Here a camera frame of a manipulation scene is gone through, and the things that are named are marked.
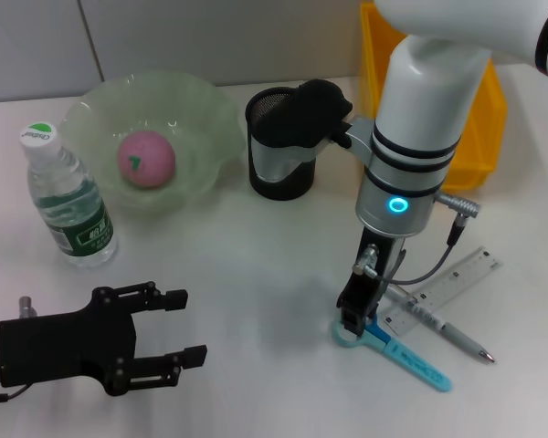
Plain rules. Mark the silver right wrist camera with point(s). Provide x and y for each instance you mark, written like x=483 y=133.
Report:
x=297 y=123

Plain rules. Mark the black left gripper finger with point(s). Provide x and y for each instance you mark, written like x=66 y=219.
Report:
x=177 y=299
x=195 y=356

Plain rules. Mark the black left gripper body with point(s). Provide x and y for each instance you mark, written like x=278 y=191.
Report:
x=64 y=351

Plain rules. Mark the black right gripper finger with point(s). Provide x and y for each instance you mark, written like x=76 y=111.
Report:
x=351 y=321

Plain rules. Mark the blue scissors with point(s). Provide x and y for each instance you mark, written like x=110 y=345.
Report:
x=411 y=360

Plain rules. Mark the clear green-label water bottle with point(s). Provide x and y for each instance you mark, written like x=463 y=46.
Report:
x=73 y=214

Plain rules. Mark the transparent plastic ruler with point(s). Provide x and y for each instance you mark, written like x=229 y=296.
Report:
x=456 y=283

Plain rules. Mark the black mesh pen cup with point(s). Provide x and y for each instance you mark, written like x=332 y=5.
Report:
x=278 y=187

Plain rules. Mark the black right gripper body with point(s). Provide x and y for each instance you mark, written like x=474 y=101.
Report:
x=370 y=292

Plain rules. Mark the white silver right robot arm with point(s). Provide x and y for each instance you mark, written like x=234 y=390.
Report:
x=420 y=114

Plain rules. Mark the pink peach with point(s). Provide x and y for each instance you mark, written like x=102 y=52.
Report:
x=150 y=159

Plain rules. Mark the green glass fruit plate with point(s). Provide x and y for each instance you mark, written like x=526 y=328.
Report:
x=201 y=137

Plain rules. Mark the grey ballpoint pen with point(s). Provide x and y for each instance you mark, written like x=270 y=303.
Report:
x=466 y=342

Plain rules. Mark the yellow plastic bin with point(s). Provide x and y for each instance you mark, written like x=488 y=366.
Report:
x=479 y=150

